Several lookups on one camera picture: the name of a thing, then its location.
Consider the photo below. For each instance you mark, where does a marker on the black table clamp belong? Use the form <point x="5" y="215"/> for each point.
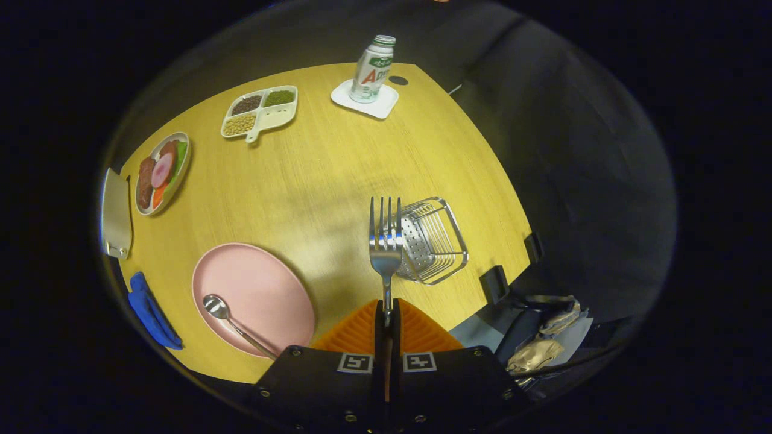
<point x="534" y="247"/>
<point x="494" y="283"/>

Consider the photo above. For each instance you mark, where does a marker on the white toaster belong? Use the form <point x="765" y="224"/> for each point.
<point x="116" y="217"/>

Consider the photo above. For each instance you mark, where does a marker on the tan crumpled material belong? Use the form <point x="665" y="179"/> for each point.
<point x="558" y="313"/>
<point x="534" y="355"/>

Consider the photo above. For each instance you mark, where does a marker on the oval plate of food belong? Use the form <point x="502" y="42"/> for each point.
<point x="178" y="187"/>

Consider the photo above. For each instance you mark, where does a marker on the pile of green beans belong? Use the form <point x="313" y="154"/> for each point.
<point x="278" y="97"/>

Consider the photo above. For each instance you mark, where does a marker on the pile of brown beans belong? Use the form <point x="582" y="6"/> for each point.
<point x="246" y="104"/>

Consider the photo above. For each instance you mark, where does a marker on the silver metal spoon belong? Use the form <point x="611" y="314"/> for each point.
<point x="215" y="305"/>

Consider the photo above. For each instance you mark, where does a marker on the small labelled drink bottle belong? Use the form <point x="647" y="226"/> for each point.
<point x="371" y="72"/>

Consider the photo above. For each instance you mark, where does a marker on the pink round plate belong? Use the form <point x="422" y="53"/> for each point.
<point x="259" y="289"/>

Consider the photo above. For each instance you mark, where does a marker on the green lettuce leaf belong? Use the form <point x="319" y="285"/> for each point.
<point x="180" y="158"/>

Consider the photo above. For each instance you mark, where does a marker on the white square coaster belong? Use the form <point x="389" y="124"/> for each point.
<point x="383" y="109"/>

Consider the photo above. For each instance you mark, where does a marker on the brown meat slice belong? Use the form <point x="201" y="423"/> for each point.
<point x="145" y="181"/>
<point x="169" y="147"/>

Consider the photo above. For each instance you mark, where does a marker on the silver metal fork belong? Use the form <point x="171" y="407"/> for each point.
<point x="386" y="259"/>

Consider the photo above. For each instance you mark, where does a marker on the orange carrot piece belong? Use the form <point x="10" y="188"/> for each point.
<point x="158" y="196"/>

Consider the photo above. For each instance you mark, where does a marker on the pile of yellow beans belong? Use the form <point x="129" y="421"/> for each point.
<point x="239" y="124"/>

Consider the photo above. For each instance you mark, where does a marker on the white divided dish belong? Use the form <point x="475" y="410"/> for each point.
<point x="275" y="117"/>

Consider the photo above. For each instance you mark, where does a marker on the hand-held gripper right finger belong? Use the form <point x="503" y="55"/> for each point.
<point x="395" y="337"/>

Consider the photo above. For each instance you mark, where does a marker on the dark round table grommet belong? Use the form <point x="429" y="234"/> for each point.
<point x="398" y="79"/>

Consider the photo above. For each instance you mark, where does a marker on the pink ham slice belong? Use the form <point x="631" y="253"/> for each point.
<point x="161" y="170"/>

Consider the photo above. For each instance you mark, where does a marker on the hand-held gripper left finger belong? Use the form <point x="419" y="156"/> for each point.
<point x="379" y="337"/>

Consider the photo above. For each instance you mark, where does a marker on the blue cloth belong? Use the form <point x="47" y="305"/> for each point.
<point x="151" y="313"/>

